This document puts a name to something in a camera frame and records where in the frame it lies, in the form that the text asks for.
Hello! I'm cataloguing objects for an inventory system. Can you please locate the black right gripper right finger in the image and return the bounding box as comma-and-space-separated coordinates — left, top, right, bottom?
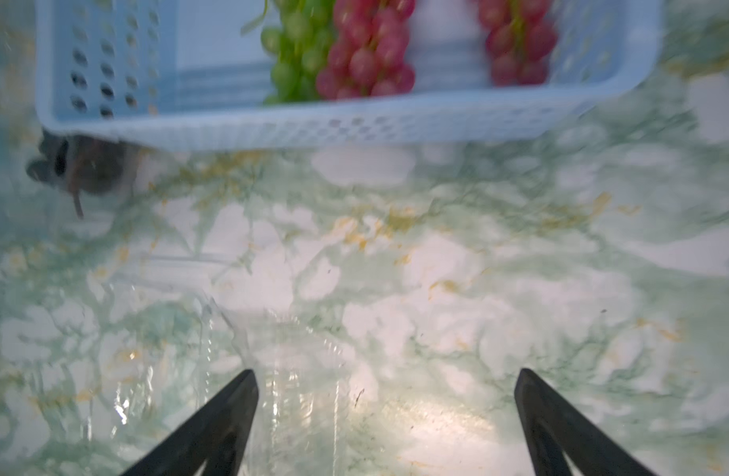
514, 368, 654, 476

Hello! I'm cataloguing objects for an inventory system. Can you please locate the green grape bunch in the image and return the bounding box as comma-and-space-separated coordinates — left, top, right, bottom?
241, 0, 338, 105

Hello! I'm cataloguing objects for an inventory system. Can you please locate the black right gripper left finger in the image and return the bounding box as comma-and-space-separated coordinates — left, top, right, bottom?
122, 369, 259, 476

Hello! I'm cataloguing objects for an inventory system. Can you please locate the white perforated plastic basket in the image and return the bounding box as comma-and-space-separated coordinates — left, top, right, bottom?
35, 1, 664, 151

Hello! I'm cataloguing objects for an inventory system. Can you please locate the red grape bunch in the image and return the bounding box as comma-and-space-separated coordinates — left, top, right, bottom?
315, 1, 416, 100
476, 0, 559, 87

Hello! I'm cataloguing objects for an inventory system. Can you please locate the black grape bunch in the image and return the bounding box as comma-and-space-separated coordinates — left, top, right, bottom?
25, 130, 140, 219

